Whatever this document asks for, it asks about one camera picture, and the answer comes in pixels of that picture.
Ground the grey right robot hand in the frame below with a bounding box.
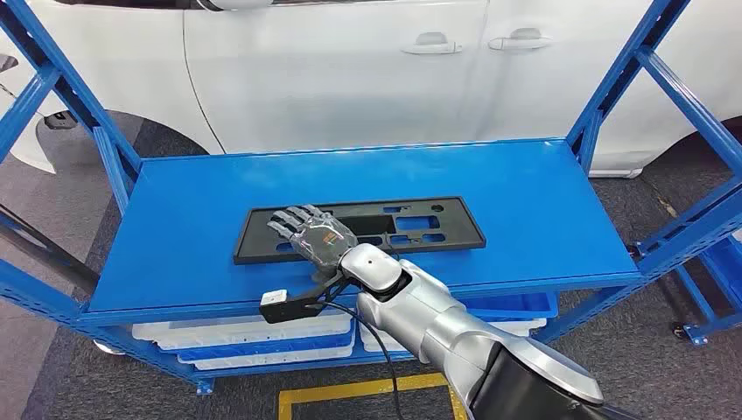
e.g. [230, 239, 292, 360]
[266, 204, 360, 274]

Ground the black plastic panel part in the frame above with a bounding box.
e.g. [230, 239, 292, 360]
[233, 196, 487, 266]

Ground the blue metal shelf rack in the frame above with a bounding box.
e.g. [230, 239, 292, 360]
[0, 0, 742, 398]

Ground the white plastic tray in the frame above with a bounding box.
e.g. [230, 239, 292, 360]
[131, 312, 354, 352]
[191, 347, 356, 372]

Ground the white car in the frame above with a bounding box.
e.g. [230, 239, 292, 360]
[0, 0, 742, 178]

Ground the dark grey metal bar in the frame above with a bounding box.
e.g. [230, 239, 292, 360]
[0, 206, 101, 294]

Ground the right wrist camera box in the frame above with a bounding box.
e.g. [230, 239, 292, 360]
[259, 270, 349, 325]

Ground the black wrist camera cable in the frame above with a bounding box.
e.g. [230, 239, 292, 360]
[307, 300, 404, 420]

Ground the blue wheeled cart frame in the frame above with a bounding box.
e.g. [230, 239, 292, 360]
[672, 231, 742, 347]

